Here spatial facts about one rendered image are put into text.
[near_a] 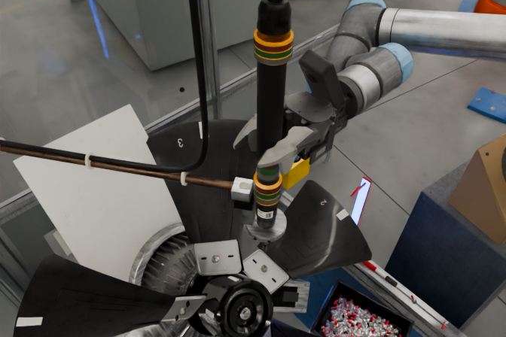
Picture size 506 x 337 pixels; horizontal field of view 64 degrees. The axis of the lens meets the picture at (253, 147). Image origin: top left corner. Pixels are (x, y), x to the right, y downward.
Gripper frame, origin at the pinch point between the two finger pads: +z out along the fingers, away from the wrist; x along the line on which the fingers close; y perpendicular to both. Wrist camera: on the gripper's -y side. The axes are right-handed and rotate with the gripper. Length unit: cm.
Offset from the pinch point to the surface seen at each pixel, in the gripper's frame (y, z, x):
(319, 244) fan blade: 38.2, -16.5, -3.6
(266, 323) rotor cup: 36.7, 4.1, -8.2
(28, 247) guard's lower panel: 75, 31, 70
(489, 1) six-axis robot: 129, -375, 85
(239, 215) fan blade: 24.0, -2.3, 6.1
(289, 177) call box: 52, -35, 21
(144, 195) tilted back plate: 34.7, 4.8, 30.6
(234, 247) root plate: 28.4, 1.2, 3.6
